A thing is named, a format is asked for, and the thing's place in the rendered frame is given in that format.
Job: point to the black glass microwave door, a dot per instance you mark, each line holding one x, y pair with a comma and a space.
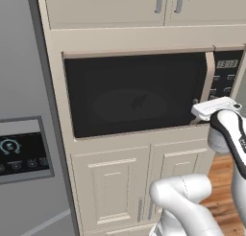
134, 92

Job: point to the beige cupboard door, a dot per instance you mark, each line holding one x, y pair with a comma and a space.
110, 188
105, 6
217, 6
179, 160

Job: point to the grey fridge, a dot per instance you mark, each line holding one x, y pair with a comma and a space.
22, 70

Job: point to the beige cabinet frame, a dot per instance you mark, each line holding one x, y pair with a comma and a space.
128, 38

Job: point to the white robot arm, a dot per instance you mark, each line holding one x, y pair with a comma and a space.
189, 207

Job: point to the black microwave oven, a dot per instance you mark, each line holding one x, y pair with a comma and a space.
224, 76

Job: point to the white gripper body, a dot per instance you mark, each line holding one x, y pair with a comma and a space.
214, 106

